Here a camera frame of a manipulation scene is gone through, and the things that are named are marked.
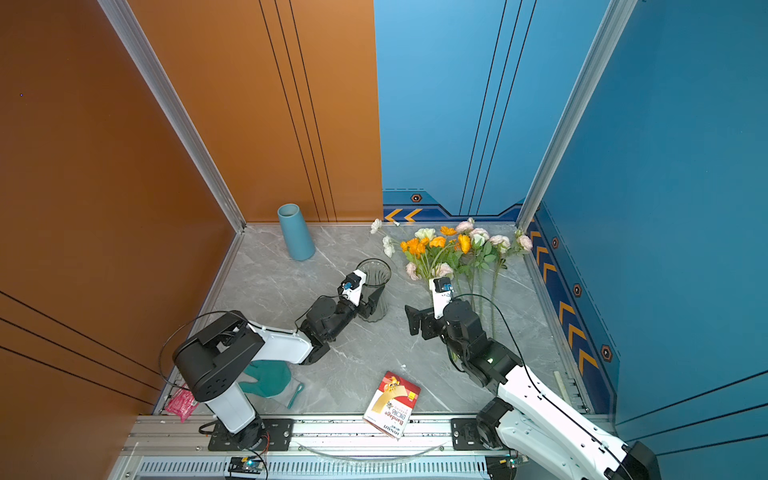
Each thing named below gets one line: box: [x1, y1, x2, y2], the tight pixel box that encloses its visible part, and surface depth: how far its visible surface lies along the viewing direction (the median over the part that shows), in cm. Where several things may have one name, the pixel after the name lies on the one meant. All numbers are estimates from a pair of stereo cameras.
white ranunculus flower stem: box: [370, 218, 401, 258], surface depth 111 cm
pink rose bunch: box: [455, 218, 533, 337], surface depth 108 cm
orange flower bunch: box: [412, 226, 471, 276], surface depth 107 cm
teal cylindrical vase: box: [277, 203, 315, 262], surface depth 103 cm
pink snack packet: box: [165, 383, 200, 423], surface depth 79 cm
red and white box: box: [363, 371, 422, 439], surface depth 76 cm
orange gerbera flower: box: [400, 237, 430, 279], surface depth 103 cm
